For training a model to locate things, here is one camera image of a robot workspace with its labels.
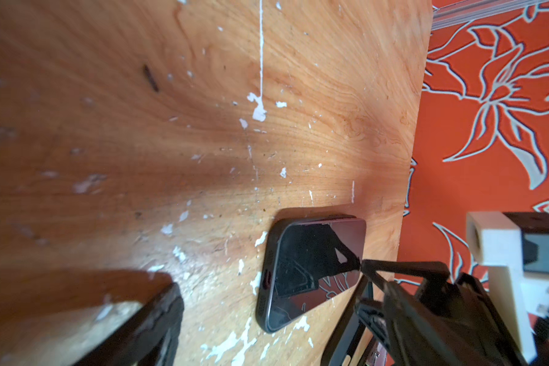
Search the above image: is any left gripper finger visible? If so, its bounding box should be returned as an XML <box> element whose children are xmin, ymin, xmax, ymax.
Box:
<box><xmin>76</xmin><ymin>283</ymin><xmax>185</xmax><ymax>365</ymax></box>

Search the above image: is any black smartphone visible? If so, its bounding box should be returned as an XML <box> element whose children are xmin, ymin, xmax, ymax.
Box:
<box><xmin>256</xmin><ymin>215</ymin><xmax>367</xmax><ymax>333</ymax></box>

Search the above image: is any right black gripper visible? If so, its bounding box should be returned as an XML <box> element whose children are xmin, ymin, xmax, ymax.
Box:
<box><xmin>355</xmin><ymin>260</ymin><xmax>528</xmax><ymax>365</ymax></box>

